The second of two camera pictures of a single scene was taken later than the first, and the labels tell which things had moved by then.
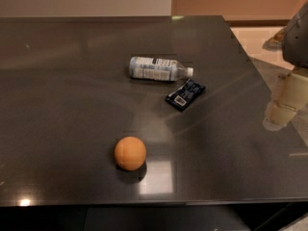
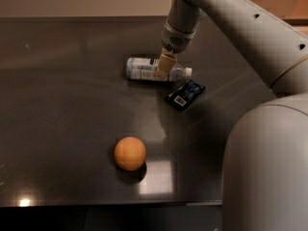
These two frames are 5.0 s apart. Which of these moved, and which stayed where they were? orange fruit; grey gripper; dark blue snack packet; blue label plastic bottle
Moved: grey gripper
Stayed: orange fruit; dark blue snack packet; blue label plastic bottle
